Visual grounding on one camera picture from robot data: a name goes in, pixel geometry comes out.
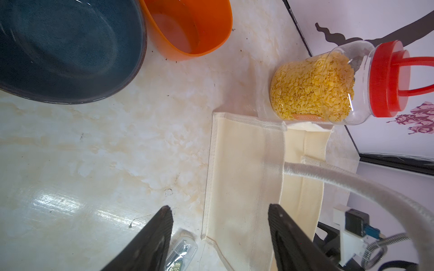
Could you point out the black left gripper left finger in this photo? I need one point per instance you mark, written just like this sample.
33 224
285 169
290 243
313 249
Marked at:
149 249

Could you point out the orange plastic cup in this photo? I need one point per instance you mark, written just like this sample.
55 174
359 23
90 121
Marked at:
186 29

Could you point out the dark blue bowl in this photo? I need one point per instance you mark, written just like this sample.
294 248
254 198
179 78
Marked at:
70 52

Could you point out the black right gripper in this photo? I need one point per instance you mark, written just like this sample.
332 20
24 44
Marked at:
330 246

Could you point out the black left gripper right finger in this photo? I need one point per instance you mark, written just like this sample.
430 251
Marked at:
293 250

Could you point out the red-lid jar yellow flakes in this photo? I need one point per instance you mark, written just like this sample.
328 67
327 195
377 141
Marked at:
348 84

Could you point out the cream canvas tote bag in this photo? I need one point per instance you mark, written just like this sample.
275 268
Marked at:
255 163

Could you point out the green compass set case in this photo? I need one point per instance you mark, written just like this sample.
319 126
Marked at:
181 254

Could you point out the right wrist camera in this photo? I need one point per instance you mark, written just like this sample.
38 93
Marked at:
354 229

